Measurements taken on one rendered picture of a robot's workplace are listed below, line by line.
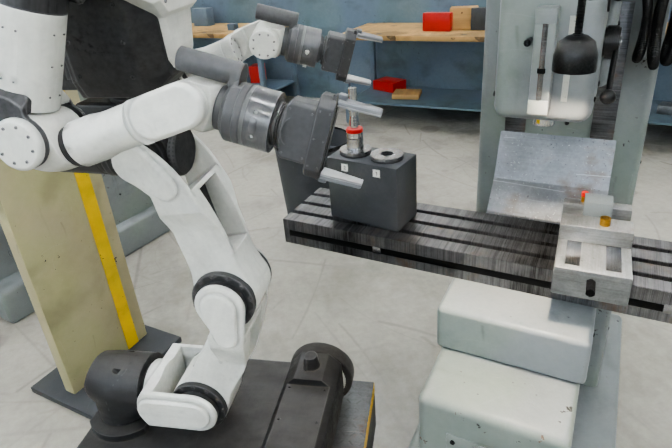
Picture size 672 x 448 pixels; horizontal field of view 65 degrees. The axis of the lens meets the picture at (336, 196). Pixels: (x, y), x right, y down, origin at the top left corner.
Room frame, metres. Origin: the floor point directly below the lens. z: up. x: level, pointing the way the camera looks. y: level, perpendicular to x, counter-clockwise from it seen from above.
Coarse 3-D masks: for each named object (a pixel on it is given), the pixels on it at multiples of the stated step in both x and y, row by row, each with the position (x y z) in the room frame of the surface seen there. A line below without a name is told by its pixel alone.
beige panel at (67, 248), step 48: (0, 192) 1.71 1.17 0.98; (48, 192) 1.86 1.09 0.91; (96, 192) 2.03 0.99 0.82; (48, 240) 1.80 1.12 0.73; (96, 240) 1.97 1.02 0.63; (48, 288) 1.75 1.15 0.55; (96, 288) 1.91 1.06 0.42; (48, 336) 1.72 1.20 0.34; (96, 336) 1.85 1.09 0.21; (144, 336) 2.05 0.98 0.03; (48, 384) 1.78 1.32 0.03
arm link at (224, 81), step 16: (176, 64) 0.74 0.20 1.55; (192, 64) 0.73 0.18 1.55; (208, 64) 0.73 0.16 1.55; (224, 64) 0.73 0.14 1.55; (240, 64) 0.73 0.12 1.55; (192, 80) 0.72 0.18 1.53; (208, 80) 0.75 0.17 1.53; (224, 80) 0.73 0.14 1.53; (240, 80) 0.72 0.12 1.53; (208, 96) 0.71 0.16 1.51; (224, 96) 0.71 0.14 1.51; (240, 96) 0.70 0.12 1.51; (208, 112) 0.71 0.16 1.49; (224, 112) 0.69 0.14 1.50; (240, 112) 0.69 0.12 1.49; (208, 128) 0.71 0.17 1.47; (224, 128) 0.69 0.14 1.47
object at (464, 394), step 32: (448, 352) 0.99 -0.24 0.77; (448, 384) 0.89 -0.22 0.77; (480, 384) 0.89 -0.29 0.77; (512, 384) 0.88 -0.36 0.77; (544, 384) 0.87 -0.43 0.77; (576, 384) 0.87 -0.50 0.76; (448, 416) 0.83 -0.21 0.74; (480, 416) 0.80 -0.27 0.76; (512, 416) 0.79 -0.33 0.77; (544, 416) 0.79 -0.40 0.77
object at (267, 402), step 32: (128, 352) 1.10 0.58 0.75; (96, 384) 1.03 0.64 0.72; (128, 384) 1.01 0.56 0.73; (256, 384) 1.14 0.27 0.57; (288, 384) 1.11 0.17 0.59; (320, 384) 1.09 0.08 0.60; (96, 416) 1.05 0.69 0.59; (128, 416) 1.00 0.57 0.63; (256, 416) 1.02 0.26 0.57; (288, 416) 1.00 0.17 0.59; (320, 416) 0.99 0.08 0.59
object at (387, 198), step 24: (336, 168) 1.36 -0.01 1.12; (360, 168) 1.31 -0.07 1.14; (384, 168) 1.27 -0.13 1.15; (408, 168) 1.31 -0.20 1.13; (336, 192) 1.36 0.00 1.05; (360, 192) 1.32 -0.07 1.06; (384, 192) 1.27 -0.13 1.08; (408, 192) 1.30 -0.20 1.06; (336, 216) 1.37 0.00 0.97; (360, 216) 1.32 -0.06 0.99; (384, 216) 1.27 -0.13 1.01; (408, 216) 1.30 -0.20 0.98
